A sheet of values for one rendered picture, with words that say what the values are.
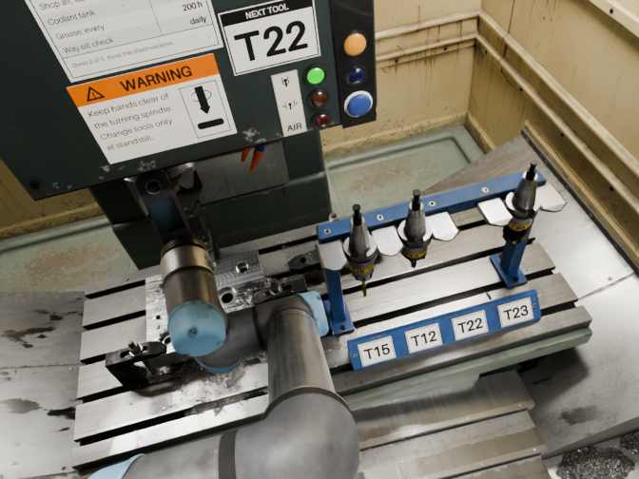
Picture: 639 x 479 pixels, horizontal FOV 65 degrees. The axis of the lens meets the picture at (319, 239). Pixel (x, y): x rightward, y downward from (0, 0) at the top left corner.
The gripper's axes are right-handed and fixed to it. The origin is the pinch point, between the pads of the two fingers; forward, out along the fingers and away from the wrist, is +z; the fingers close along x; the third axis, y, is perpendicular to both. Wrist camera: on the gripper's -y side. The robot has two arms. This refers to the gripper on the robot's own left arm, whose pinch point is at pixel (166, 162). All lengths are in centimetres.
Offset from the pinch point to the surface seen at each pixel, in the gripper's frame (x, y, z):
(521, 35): 103, 31, 48
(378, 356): 29, 47, -27
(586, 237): 96, 57, -9
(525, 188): 61, 13, -19
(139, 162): 0.9, -18.8, -20.6
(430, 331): 42, 45, -26
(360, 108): 28.5, -19.6, -22.9
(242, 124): 14.2, -20.7, -21.2
